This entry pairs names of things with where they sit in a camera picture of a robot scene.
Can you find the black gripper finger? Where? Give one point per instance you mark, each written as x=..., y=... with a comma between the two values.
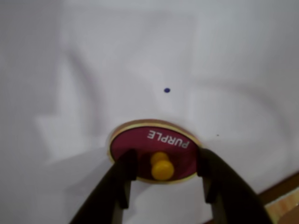
x=116, y=182
x=233, y=198

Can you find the wooden shape puzzle board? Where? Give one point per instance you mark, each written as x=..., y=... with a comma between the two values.
x=285, y=205

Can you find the purple oval piece yellow pin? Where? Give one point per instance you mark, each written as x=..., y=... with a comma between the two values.
x=144, y=144

